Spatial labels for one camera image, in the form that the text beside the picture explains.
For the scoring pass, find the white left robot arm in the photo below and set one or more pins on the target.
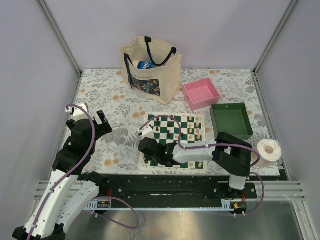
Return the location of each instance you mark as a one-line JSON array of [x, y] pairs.
[[53, 217]]

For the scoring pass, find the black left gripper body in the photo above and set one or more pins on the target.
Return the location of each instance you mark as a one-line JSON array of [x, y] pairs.
[[103, 128]]

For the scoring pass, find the beige canvas tote bag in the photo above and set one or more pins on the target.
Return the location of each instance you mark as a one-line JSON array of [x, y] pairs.
[[161, 82]]

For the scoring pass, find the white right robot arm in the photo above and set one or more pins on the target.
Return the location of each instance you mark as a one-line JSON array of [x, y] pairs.
[[230, 153]]

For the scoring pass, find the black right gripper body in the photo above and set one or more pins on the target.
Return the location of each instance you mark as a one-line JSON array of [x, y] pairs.
[[157, 159]]

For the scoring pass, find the blue white bottle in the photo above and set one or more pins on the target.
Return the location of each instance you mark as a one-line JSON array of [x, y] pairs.
[[144, 65]]

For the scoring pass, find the green plastic box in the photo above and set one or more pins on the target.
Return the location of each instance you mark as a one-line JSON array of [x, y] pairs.
[[231, 118]]

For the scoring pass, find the white toilet paper roll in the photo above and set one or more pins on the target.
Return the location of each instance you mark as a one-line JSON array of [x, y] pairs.
[[270, 152]]

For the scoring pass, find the green white chess board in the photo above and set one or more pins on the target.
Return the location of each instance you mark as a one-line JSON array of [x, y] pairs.
[[167, 128]]

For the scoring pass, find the pink plastic box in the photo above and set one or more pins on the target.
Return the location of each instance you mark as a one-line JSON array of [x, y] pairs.
[[200, 94]]

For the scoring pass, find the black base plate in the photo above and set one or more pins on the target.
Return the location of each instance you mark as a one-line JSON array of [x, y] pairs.
[[173, 191]]

